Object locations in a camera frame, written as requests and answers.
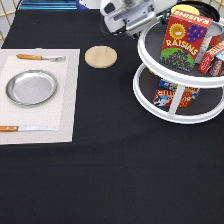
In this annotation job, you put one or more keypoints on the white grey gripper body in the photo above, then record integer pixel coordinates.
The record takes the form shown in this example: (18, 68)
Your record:
(131, 16)

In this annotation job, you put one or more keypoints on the black ribbed bowl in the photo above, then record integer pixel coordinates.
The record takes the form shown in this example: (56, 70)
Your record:
(209, 11)

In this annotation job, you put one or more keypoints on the white two-tier lazy Susan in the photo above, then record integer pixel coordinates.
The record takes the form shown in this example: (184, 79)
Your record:
(208, 105)

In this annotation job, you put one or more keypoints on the silver metal plate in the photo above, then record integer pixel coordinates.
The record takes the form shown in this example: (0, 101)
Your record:
(31, 87)

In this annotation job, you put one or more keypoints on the round wooden coaster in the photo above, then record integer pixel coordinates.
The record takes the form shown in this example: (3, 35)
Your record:
(100, 56)

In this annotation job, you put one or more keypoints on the green yellow-lidded can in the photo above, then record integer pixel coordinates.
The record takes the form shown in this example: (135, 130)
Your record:
(185, 8)

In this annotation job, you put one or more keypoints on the red raisins box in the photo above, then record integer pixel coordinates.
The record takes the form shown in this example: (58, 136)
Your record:
(184, 36)

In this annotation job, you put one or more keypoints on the blue yellow small box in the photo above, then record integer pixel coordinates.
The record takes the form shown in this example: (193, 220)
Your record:
(173, 86)

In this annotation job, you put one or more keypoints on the red tin can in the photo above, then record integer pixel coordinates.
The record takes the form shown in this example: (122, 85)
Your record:
(214, 33)

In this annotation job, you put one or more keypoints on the red butter box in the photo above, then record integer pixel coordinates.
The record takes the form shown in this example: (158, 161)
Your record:
(213, 61)

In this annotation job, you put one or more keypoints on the beige woven placemat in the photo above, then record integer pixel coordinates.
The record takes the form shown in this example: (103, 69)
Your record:
(57, 112)

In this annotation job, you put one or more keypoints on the wooden-handled fork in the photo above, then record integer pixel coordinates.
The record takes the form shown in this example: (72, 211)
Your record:
(35, 57)

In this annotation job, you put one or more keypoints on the wooden-handled knife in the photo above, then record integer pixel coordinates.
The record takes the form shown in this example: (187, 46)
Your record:
(25, 128)

